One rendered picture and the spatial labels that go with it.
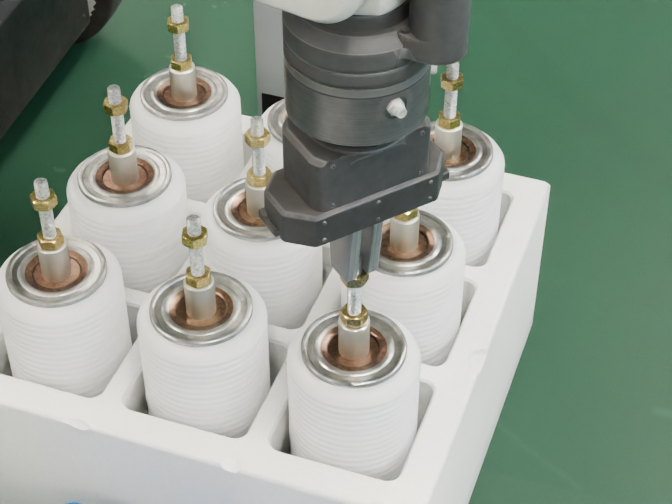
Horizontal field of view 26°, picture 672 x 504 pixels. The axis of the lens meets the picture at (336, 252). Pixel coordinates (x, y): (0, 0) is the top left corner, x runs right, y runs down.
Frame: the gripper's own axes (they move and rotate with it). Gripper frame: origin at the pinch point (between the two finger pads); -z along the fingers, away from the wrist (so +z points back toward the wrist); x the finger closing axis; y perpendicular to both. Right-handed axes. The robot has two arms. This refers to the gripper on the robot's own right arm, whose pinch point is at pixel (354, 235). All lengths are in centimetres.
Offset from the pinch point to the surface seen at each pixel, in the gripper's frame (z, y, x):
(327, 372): -10.7, 1.2, 2.8
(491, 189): -12.3, -10.7, -19.5
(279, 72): -17.2, -39.5, -15.5
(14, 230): -36, -52, 9
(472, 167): -10.7, -12.2, -18.6
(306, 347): -10.6, -1.5, 3.0
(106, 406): -18.0, -9.9, 15.5
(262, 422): -18.0, -2.7, 6.1
